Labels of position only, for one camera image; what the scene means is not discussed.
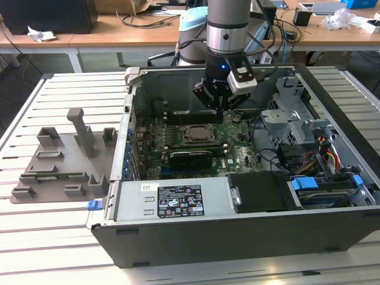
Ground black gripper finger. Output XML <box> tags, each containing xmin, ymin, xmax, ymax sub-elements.
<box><xmin>221</xmin><ymin>91</ymin><xmax>251</xmax><ymax>125</ymax></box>
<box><xmin>192</xmin><ymin>77</ymin><xmax>223</xmax><ymax>125</ymax></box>

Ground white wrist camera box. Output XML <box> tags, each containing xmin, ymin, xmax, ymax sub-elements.
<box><xmin>227</xmin><ymin>56</ymin><xmax>258</xmax><ymax>95</ymax></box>

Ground black RAM slot bank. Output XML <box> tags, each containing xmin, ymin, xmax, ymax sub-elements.
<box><xmin>164</xmin><ymin>110</ymin><xmax>217</xmax><ymax>125</ymax></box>
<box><xmin>162</xmin><ymin>141</ymin><xmax>230</xmax><ymax>157</ymax></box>

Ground silver power supply with label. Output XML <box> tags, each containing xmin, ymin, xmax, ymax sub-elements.
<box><xmin>112</xmin><ymin>179</ymin><xmax>240</xmax><ymax>224</ymax></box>

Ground black plastic cover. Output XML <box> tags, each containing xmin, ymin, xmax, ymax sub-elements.
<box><xmin>227</xmin><ymin>172</ymin><xmax>297</xmax><ymax>215</ymax></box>

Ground crumpled clear plastic bag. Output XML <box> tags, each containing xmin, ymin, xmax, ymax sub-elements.
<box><xmin>322</xmin><ymin>8</ymin><xmax>362</xmax><ymax>31</ymax></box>

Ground open black PC case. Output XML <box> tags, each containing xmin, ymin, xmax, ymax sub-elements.
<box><xmin>85</xmin><ymin>62</ymin><xmax>380</xmax><ymax>270</ymax></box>

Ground metal socket cover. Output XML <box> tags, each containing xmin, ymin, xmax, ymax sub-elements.
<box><xmin>182</xmin><ymin>122</ymin><xmax>218</xmax><ymax>145</ymax></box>

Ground CPU socket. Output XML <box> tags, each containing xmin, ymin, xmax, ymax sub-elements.
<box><xmin>181</xmin><ymin>122</ymin><xmax>219</xmax><ymax>147</ymax></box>

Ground crumpled white paper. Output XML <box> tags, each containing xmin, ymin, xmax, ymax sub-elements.
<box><xmin>27</xmin><ymin>24</ymin><xmax>58</xmax><ymax>43</ymax></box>

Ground blue disk carrier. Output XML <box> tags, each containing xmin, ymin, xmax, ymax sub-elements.
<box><xmin>290</xmin><ymin>176</ymin><xmax>319</xmax><ymax>191</ymax></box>

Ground large black box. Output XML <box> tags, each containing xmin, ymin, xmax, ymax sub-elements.
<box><xmin>0</xmin><ymin>0</ymin><xmax>99</xmax><ymax>36</ymax></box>

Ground green motherboard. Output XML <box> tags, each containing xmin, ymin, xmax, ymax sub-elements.
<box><xmin>132</xmin><ymin>110</ymin><xmax>270</xmax><ymax>181</ymax></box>

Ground cardboard box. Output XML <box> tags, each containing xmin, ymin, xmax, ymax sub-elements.
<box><xmin>95</xmin><ymin>0</ymin><xmax>153</xmax><ymax>15</ymax></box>

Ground hard disk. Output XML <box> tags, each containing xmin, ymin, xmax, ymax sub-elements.
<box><xmin>296</xmin><ymin>189</ymin><xmax>350</xmax><ymax>208</ymax></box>

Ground grey parts rack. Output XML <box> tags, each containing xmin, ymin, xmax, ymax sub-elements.
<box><xmin>9</xmin><ymin>107</ymin><xmax>119</xmax><ymax>205</ymax></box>

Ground coloured wire bundle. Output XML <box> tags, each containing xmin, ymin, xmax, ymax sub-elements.
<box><xmin>314</xmin><ymin>135</ymin><xmax>341</xmax><ymax>175</ymax></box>

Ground silver metal drive cage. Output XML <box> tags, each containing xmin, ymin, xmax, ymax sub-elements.
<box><xmin>260</xmin><ymin>75</ymin><xmax>339</xmax><ymax>148</ymax></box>

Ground CPU with silver top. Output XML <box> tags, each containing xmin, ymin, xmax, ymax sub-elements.
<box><xmin>189</xmin><ymin>125</ymin><xmax>209</xmax><ymax>141</ymax></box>

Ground wooden desk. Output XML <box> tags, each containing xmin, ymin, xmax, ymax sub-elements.
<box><xmin>0</xmin><ymin>29</ymin><xmax>81</xmax><ymax>74</ymax></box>
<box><xmin>68</xmin><ymin>13</ymin><xmax>182</xmax><ymax>72</ymax></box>
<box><xmin>264</xmin><ymin>0</ymin><xmax>380</xmax><ymax>53</ymax></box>

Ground grey case release handle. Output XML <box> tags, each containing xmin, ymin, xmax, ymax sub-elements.
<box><xmin>124</xmin><ymin>66</ymin><xmax>141</xmax><ymax>87</ymax></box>

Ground black graphics card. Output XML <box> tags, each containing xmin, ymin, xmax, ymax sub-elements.
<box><xmin>168</xmin><ymin>149</ymin><xmax>214</xmax><ymax>172</ymax></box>

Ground grey tray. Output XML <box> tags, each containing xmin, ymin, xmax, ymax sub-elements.
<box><xmin>312</xmin><ymin>2</ymin><xmax>349</xmax><ymax>16</ymax></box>

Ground black cable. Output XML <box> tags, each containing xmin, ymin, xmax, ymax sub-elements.
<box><xmin>251</xmin><ymin>115</ymin><xmax>293</xmax><ymax>176</ymax></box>
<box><xmin>121</xmin><ymin>12</ymin><xmax>181</xmax><ymax>30</ymax></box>

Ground blue box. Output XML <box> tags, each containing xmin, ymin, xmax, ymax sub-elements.
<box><xmin>340</xmin><ymin>0</ymin><xmax>380</xmax><ymax>10</ymax></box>

